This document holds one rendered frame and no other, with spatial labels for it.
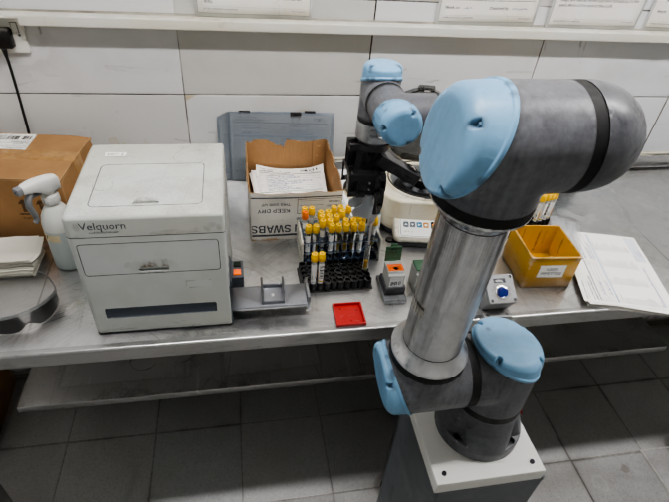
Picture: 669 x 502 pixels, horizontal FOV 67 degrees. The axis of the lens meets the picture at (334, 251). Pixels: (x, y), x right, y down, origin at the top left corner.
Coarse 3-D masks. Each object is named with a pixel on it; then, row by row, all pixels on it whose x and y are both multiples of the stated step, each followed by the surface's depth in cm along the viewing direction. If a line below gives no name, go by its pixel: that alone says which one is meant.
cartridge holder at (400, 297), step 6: (378, 276) 124; (378, 282) 122; (384, 282) 119; (384, 288) 118; (390, 288) 118; (396, 288) 118; (402, 288) 118; (384, 294) 119; (390, 294) 119; (396, 294) 119; (402, 294) 119; (384, 300) 118; (390, 300) 118; (396, 300) 118; (402, 300) 118
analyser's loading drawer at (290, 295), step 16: (240, 288) 113; (256, 288) 114; (272, 288) 114; (288, 288) 114; (304, 288) 115; (240, 304) 109; (256, 304) 110; (272, 304) 110; (288, 304) 110; (304, 304) 111
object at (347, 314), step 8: (336, 304) 116; (344, 304) 117; (352, 304) 117; (360, 304) 117; (336, 312) 115; (344, 312) 115; (352, 312) 115; (360, 312) 116; (336, 320) 112; (344, 320) 113; (352, 320) 113; (360, 320) 114
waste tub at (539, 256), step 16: (512, 240) 130; (528, 240) 134; (544, 240) 134; (560, 240) 130; (512, 256) 130; (528, 256) 122; (544, 256) 136; (560, 256) 131; (576, 256) 124; (512, 272) 130; (528, 272) 123; (544, 272) 124; (560, 272) 124
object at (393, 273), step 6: (384, 264) 119; (390, 264) 118; (396, 264) 118; (384, 270) 119; (390, 270) 116; (396, 270) 116; (402, 270) 116; (384, 276) 119; (390, 276) 116; (396, 276) 116; (402, 276) 116; (390, 282) 117; (396, 282) 117; (402, 282) 118
